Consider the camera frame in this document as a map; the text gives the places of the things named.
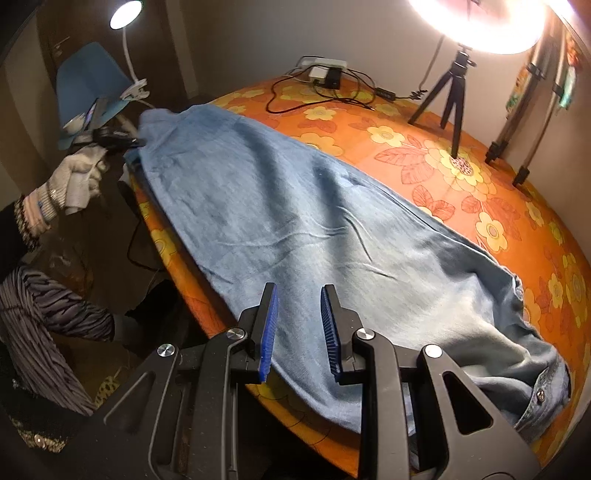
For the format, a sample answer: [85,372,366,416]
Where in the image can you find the small black tripod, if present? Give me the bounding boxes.
[407,44,478,160]

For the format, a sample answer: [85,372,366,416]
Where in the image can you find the person's left forearm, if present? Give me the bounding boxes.
[0,182,63,278]

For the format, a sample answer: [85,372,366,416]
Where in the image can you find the white clip-on lamp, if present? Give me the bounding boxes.
[108,0,151,102]

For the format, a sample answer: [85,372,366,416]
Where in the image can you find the ring light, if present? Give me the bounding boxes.
[406,0,550,56]

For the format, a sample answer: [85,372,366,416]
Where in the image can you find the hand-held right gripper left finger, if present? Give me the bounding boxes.
[104,282,280,480]

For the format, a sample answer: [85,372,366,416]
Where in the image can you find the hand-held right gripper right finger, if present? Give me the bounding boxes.
[321,284,541,480]

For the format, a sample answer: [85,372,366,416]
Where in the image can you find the blue chair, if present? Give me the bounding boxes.
[55,41,132,151]

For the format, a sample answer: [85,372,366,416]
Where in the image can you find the blue denim pants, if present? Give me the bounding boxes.
[124,104,573,446]

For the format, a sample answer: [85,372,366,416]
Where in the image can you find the leopard print slipper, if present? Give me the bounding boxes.
[92,376,123,409]

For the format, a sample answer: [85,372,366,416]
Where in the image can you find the person's striped grey clothing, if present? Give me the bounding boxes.
[0,265,116,416]

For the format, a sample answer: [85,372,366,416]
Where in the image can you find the yellow floral cloth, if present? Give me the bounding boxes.
[507,65,529,112]

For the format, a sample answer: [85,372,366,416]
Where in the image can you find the white power strip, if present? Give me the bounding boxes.
[295,56,348,81]

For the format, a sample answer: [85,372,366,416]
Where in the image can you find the orange floral blanket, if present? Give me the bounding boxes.
[129,76,585,478]

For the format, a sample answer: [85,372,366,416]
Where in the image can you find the black power cable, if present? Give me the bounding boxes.
[265,69,426,114]

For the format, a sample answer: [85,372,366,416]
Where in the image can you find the green patterned cloth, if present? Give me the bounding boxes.
[556,34,580,112]

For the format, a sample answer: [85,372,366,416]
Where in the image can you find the person's left hand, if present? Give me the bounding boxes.
[46,145,109,217]

